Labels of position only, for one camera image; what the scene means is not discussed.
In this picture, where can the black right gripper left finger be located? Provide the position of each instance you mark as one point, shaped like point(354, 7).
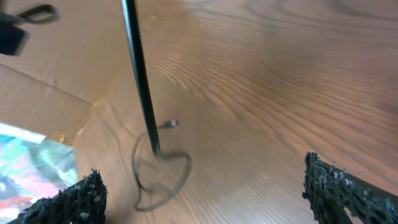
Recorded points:
point(82, 203)

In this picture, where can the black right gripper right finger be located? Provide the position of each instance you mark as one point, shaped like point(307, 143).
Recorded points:
point(336, 195)

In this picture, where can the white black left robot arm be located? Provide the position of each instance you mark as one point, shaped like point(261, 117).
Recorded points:
point(12, 36)

